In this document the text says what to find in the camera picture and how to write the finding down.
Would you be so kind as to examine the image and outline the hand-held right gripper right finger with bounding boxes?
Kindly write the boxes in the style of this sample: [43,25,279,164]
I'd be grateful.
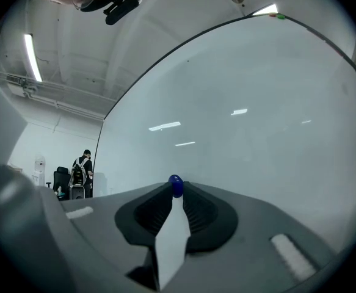
[161,181,341,293]

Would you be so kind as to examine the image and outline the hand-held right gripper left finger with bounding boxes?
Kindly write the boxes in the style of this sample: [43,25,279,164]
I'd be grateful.
[60,181,175,293]

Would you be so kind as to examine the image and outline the black office chair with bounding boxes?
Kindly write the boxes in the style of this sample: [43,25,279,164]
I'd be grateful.
[52,166,72,200]

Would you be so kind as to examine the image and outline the white water dispenser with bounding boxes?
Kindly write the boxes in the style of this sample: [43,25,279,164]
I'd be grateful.
[32,153,46,187]

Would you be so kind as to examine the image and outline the black-framed whiteboard on stand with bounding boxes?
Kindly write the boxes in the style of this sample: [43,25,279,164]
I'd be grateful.
[92,12,356,255]

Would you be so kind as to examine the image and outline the white ceiling pipes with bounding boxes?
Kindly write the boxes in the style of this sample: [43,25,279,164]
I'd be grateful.
[0,70,109,122]

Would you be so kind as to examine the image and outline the long ceiling light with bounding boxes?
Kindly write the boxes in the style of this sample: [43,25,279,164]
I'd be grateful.
[24,33,43,83]
[252,4,279,16]

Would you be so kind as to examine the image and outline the black head-worn camera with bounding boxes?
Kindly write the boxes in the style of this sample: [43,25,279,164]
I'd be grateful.
[103,0,143,26]

